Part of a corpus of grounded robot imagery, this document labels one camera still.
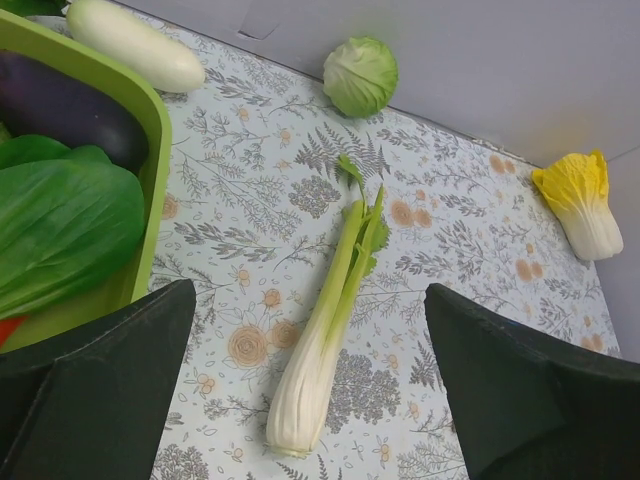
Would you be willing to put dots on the celery stalk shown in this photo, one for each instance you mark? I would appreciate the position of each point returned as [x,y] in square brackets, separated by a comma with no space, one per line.
[299,407]

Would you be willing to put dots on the green bok choy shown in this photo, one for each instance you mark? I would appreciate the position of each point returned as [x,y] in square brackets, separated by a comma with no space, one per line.
[70,218]

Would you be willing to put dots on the yellow napa cabbage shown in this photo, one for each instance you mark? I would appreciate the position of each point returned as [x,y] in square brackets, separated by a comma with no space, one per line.
[576,189]

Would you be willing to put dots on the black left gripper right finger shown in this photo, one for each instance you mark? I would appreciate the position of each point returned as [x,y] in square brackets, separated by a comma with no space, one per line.
[527,405]

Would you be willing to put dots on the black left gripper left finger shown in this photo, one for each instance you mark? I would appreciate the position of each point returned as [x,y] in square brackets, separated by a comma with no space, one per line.
[91,403]

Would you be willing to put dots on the purple eggplant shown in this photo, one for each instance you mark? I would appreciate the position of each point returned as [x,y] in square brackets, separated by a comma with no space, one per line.
[38,99]

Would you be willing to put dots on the orange carrot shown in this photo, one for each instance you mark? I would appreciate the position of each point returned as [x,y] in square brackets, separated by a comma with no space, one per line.
[8,327]

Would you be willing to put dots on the green plastic basket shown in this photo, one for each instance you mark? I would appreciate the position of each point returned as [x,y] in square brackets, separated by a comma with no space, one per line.
[136,95]

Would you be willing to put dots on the white cucumber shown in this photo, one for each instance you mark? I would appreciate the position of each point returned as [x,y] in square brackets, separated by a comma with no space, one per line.
[165,63]

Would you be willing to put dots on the floral table mat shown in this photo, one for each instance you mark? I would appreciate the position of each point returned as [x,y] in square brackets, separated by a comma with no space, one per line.
[252,214]

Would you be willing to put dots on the round green cabbage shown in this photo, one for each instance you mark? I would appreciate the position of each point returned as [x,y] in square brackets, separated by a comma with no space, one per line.
[360,76]

